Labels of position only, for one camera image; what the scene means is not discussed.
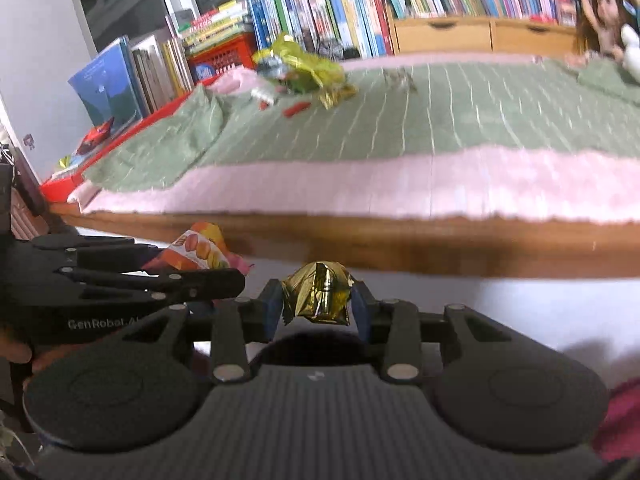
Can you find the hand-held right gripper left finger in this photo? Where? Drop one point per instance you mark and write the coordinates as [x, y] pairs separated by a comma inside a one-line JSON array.
[[272, 310]]

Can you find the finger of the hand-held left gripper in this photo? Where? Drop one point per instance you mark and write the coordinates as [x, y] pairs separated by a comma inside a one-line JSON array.
[[210, 282], [100, 250]]

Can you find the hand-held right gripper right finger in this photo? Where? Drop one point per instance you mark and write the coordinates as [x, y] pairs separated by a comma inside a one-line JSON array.
[[361, 315]]

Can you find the orange snack packet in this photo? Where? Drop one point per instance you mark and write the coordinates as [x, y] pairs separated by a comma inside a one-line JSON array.
[[200, 250]]

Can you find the gold foil wrapper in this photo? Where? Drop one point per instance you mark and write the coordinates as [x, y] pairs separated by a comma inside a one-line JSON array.
[[320, 290]]

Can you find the person's left hand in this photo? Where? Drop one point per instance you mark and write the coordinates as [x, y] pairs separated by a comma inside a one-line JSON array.
[[15, 352]]

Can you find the red plastic tray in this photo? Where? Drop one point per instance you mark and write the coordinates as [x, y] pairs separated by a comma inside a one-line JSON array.
[[65, 182]]

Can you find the red toy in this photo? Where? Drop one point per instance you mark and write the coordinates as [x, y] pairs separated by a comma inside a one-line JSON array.
[[95, 136]]

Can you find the green and pink blanket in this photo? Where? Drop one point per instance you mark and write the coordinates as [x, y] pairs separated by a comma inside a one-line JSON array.
[[400, 180]]

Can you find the row of leaning beige books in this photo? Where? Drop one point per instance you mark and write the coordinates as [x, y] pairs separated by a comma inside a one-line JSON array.
[[160, 67]]

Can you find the small red sachet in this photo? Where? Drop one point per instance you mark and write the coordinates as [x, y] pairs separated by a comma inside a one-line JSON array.
[[296, 108]]

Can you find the small white wrapper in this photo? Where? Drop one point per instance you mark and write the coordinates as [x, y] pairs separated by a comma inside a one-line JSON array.
[[262, 94]]

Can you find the green striped blanket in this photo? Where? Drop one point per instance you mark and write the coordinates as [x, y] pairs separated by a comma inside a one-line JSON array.
[[400, 110]]

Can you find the gold snack wrapper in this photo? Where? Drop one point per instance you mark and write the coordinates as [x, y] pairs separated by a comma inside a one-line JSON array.
[[335, 95]]

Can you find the red plastic crate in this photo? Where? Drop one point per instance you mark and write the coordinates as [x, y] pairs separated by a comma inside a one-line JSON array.
[[220, 57]]

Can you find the small grey wrapper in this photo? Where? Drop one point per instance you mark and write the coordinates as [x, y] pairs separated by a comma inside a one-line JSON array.
[[400, 79]]

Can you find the yellow green snack bag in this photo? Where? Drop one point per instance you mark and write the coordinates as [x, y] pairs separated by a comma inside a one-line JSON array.
[[300, 60]]

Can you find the stack of flat books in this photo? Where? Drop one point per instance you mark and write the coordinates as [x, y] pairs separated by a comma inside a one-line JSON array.
[[215, 22]]

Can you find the miniature bicycle model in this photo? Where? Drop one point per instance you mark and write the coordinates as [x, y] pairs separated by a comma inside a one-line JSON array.
[[330, 50]]

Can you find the row of large picture books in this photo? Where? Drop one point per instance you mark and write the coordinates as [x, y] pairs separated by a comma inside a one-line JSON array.
[[320, 15]]

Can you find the wooden drawer box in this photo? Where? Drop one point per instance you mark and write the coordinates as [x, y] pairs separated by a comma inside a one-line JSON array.
[[440, 35]]

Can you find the brown-haired doll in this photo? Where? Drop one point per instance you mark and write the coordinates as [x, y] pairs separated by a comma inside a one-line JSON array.
[[602, 15]]

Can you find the dark metal frame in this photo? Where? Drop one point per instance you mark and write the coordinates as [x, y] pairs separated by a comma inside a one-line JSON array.
[[37, 195]]

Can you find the wooden bed frame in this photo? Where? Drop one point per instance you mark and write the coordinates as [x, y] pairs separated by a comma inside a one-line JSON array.
[[450, 245]]

